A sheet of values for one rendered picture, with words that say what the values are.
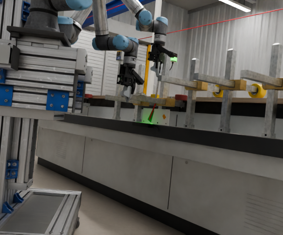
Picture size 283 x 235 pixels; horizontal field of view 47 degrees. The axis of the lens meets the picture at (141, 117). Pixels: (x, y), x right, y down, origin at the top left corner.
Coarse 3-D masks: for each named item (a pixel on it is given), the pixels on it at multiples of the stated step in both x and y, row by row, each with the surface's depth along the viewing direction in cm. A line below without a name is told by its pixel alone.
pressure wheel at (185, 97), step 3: (177, 96) 209; (180, 96) 208; (183, 96) 208; (186, 96) 210; (177, 99) 209; (180, 99) 208; (183, 99) 208; (186, 99) 210; (180, 108) 212; (180, 111) 212
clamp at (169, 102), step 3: (165, 99) 202; (168, 99) 200; (171, 99) 200; (174, 99) 202; (165, 102) 202; (168, 102) 199; (171, 102) 200; (174, 102) 202; (159, 105) 206; (162, 105) 204; (165, 105) 202; (168, 105) 199; (171, 105) 200; (174, 105) 202
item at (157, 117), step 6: (144, 108) 218; (150, 108) 213; (144, 114) 217; (156, 114) 208; (162, 114) 203; (168, 114) 199; (144, 120) 217; (156, 120) 207; (162, 120) 203; (168, 120) 198
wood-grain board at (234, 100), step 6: (96, 96) 306; (102, 96) 297; (150, 96) 243; (216, 102) 198; (234, 102) 184; (240, 102) 181; (246, 102) 178; (252, 102) 175; (258, 102) 172; (264, 102) 169; (282, 102) 162
